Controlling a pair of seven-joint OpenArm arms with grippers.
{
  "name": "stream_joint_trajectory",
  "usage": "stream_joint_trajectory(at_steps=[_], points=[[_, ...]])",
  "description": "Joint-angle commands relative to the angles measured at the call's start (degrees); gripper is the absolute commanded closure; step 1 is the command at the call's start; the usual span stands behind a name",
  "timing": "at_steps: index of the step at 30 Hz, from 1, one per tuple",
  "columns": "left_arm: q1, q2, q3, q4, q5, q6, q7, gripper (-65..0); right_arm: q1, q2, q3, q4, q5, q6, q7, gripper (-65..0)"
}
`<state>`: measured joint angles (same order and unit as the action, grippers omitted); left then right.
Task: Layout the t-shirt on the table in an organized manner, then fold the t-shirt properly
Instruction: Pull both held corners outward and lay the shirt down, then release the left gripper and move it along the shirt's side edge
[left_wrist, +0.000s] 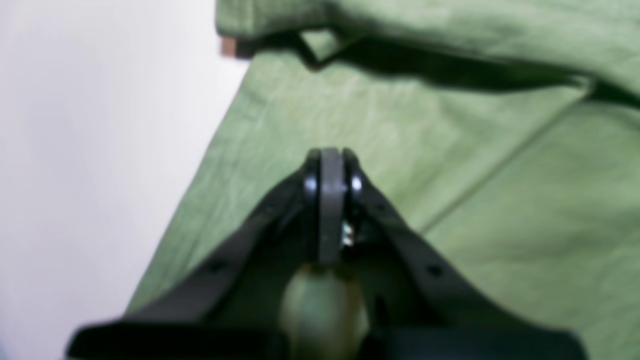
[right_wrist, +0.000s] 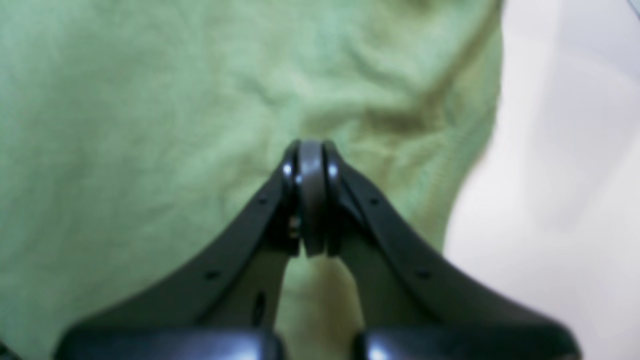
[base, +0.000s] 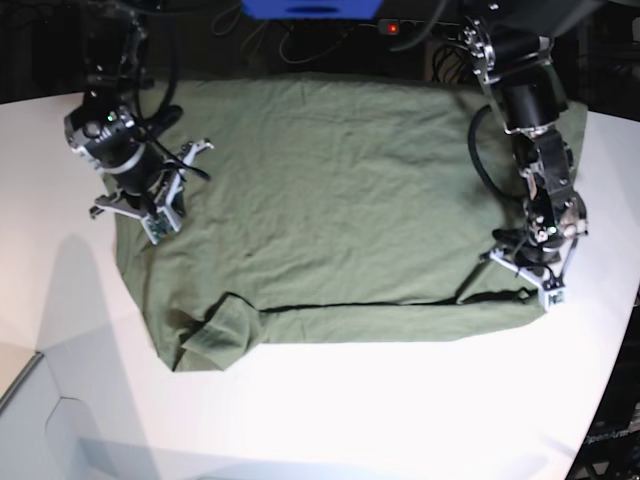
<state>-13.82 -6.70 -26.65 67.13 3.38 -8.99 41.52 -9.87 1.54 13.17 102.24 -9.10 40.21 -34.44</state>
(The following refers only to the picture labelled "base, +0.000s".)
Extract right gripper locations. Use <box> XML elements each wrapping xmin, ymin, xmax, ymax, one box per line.
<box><xmin>89</xmin><ymin>139</ymin><xmax>214</xmax><ymax>245</ymax></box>

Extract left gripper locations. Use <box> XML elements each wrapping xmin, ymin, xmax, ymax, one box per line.
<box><xmin>480</xmin><ymin>234</ymin><xmax>579</xmax><ymax>311</ymax></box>

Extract green t-shirt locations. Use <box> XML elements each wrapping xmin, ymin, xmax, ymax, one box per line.
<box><xmin>113</xmin><ymin>72</ymin><xmax>590</xmax><ymax>374</ymax></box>

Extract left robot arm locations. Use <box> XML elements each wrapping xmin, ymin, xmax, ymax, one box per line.
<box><xmin>459</xmin><ymin>1</ymin><xmax>600</xmax><ymax>309</ymax></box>

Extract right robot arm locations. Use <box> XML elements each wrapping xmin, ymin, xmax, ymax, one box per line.
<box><xmin>64</xmin><ymin>1</ymin><xmax>214</xmax><ymax>245</ymax></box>

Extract black power strip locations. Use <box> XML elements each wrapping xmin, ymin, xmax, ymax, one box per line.
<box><xmin>376</xmin><ymin>18</ymin><xmax>462</xmax><ymax>39</ymax></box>

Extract grey floor cables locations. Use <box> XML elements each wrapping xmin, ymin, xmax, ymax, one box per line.
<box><xmin>209</xmin><ymin>0</ymin><xmax>361</xmax><ymax>65</ymax></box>

